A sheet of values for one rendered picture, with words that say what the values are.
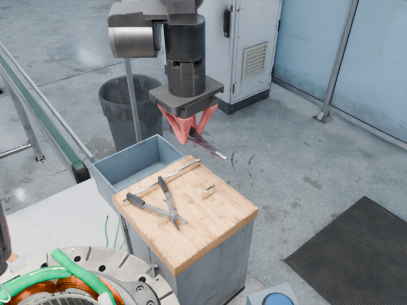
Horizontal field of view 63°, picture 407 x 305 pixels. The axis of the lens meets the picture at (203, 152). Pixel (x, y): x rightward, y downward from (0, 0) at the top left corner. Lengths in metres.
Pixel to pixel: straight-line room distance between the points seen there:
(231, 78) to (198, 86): 2.17
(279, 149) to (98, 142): 1.35
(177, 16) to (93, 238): 0.69
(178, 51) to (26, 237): 0.73
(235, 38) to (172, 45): 2.07
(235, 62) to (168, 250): 2.17
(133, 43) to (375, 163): 2.28
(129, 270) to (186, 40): 0.33
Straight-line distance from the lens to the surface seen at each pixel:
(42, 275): 0.47
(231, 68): 2.62
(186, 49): 0.46
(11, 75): 1.98
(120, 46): 0.47
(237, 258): 0.70
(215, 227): 0.58
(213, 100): 0.53
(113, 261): 0.53
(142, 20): 0.46
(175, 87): 0.49
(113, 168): 0.76
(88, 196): 1.08
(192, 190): 0.64
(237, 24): 2.50
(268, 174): 2.27
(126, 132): 2.04
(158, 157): 0.82
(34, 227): 1.05
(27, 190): 2.40
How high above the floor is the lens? 1.52
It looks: 39 degrees down
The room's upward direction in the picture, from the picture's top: straight up
